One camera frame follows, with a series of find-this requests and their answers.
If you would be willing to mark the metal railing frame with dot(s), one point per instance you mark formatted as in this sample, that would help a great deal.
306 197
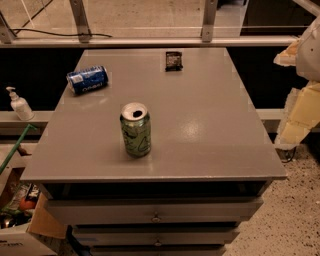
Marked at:
153 23

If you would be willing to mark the green soda can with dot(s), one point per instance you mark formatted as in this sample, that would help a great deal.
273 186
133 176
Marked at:
136 129

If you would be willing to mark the cardboard box with items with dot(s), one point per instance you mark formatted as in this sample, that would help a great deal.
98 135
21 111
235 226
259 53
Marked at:
27 228

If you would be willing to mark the rxbar chocolate wrapper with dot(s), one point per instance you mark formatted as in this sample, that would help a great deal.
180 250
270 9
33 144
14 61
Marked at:
173 61

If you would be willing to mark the white pump bottle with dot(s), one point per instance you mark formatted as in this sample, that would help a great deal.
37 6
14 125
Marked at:
20 105

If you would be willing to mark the green pole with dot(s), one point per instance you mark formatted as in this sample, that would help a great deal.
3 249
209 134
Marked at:
15 147

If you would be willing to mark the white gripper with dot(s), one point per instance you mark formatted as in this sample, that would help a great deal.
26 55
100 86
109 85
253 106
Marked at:
310 55

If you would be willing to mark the blue pepsi can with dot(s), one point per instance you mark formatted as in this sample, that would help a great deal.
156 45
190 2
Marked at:
87 80

